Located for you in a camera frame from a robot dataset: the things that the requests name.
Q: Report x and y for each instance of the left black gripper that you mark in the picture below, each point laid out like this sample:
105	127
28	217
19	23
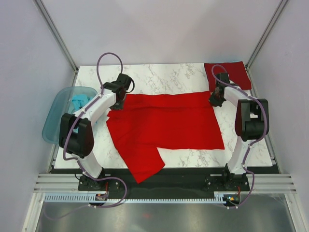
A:
117	107

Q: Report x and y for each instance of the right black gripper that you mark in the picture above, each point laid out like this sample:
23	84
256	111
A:
214	102

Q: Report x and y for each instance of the bright red t shirt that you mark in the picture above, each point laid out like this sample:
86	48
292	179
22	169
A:
150	122

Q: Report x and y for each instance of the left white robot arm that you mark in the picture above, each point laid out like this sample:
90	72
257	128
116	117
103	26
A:
76	130

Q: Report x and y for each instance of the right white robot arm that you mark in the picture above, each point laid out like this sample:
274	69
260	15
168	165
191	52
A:
251	126

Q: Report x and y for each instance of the folded dark red t shirt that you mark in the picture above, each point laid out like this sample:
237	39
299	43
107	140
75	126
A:
236	70

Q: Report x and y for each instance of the teal t shirt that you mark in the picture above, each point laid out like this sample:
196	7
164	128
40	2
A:
79	101

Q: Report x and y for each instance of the translucent blue plastic bin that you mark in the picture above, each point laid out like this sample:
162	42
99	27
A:
62	104

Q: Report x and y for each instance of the left aluminium frame post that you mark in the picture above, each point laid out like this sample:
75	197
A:
55	33

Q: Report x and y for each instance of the aluminium frame post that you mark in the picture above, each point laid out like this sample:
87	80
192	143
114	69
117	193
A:
55	33
269	28

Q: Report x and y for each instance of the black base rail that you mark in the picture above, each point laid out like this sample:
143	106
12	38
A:
169	183

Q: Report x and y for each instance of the white slotted cable duct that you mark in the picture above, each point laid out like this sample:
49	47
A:
98	199

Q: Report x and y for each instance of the right aluminium frame post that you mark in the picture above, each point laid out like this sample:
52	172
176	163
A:
269	28

